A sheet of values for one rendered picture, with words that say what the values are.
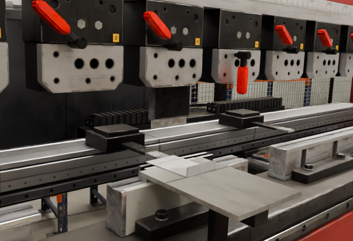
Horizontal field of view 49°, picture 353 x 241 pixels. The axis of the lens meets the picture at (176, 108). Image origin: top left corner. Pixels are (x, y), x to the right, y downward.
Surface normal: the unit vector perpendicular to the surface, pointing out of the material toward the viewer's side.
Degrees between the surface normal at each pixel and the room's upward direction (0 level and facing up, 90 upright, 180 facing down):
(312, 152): 90
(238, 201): 0
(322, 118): 90
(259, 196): 0
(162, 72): 90
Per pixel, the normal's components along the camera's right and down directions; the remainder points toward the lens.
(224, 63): 0.66, 0.15
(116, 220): -0.76, 0.08
